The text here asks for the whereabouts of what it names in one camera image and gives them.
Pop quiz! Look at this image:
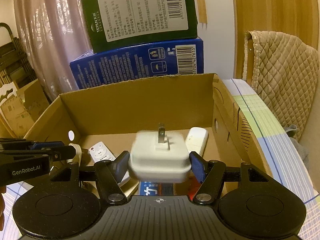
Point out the blue printed carton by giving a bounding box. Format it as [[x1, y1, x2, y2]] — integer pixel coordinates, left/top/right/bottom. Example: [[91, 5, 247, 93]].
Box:
[[69, 37, 204, 91]]

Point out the quilted beige chair cover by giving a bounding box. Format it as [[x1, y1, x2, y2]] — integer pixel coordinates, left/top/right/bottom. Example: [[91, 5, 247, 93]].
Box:
[[243, 30, 320, 141]]

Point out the wooden door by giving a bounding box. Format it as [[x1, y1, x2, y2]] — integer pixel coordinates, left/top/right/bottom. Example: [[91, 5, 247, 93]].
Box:
[[231, 0, 320, 81]]

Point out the grey cloth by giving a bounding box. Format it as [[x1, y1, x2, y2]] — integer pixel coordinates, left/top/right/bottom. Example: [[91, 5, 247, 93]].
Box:
[[283, 124, 311, 166]]

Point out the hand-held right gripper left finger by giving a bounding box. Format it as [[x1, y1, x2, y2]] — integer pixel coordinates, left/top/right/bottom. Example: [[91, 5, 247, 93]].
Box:
[[50, 151, 130, 204]]

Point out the green carton with white label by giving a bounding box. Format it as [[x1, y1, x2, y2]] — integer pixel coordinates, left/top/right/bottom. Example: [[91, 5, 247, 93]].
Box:
[[82, 0, 199, 54]]

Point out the white cutout board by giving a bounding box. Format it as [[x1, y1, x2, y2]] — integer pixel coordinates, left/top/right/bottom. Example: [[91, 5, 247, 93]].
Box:
[[0, 82, 20, 106]]

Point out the purple patterned curtain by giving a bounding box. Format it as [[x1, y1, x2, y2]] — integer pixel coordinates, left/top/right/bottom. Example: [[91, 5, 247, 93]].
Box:
[[12, 0, 100, 102]]

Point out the white power adapter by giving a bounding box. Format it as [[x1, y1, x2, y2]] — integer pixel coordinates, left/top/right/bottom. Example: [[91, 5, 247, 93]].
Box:
[[128, 122, 193, 184]]

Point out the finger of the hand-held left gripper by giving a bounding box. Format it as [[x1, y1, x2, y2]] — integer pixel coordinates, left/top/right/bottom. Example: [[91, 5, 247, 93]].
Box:
[[0, 137, 66, 151], [0, 145, 77, 161]]

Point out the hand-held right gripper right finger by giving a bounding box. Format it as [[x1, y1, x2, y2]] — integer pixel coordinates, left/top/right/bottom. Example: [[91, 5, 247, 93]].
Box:
[[188, 151, 272, 204]]

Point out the brown cardboard box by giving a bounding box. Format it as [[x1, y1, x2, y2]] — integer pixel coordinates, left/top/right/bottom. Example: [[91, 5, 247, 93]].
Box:
[[23, 73, 273, 198]]

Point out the small white rounded device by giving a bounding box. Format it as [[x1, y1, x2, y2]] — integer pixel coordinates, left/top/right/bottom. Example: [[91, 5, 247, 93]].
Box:
[[186, 127, 209, 156]]

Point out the clear box with blue label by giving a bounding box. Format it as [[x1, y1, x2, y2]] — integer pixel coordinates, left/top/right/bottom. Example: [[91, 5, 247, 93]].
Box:
[[138, 181, 176, 197]]

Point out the red plastic toy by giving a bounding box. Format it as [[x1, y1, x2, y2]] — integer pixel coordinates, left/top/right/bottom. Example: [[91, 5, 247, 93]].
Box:
[[187, 177, 201, 198]]

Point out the brown printed carton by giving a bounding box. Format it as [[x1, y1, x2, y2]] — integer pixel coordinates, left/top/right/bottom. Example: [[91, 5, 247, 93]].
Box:
[[0, 79, 51, 138]]

